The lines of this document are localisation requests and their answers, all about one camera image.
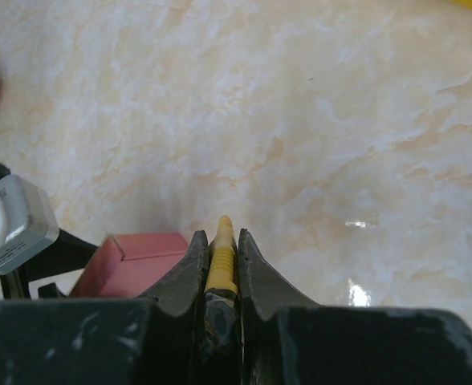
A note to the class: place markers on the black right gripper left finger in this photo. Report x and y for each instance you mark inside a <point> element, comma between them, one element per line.
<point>149,339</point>

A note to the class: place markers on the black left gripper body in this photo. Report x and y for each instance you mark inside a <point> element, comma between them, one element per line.
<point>68,253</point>

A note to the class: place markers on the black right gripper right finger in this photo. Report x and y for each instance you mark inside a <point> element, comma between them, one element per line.
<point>290,339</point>

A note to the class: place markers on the pink express box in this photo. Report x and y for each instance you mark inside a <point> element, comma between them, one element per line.
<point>126,265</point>

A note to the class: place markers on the yellow utility knife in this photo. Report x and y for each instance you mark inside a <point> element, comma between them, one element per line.
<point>221,318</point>

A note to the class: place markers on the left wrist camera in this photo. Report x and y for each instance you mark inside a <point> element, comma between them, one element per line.
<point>27,222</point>

